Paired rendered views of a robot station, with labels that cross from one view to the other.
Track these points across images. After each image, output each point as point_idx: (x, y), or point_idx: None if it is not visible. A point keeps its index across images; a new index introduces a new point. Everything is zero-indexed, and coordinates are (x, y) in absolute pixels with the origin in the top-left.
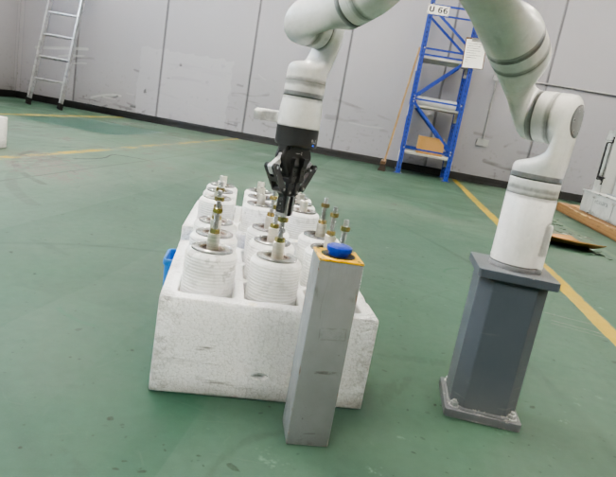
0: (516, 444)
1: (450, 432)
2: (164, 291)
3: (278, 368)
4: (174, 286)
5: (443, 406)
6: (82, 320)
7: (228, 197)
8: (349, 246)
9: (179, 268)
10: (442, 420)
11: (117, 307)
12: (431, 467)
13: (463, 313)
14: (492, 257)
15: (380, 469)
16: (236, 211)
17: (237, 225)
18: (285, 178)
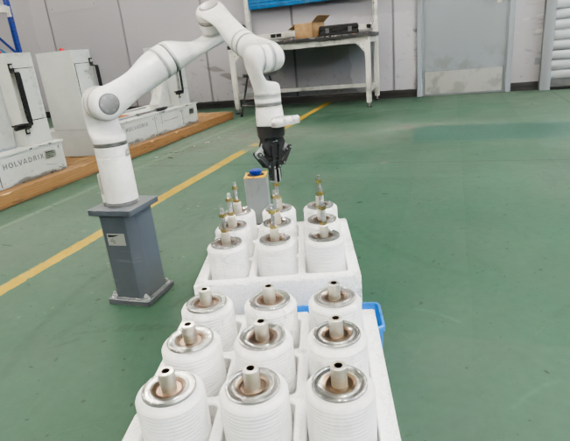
0: None
1: (181, 276)
2: (344, 220)
3: None
4: (341, 224)
5: (171, 285)
6: (426, 312)
7: (318, 301)
8: (249, 170)
9: (344, 238)
10: (179, 281)
11: (413, 335)
12: None
13: (143, 247)
14: (137, 197)
15: None
16: (304, 415)
17: (302, 336)
18: (277, 156)
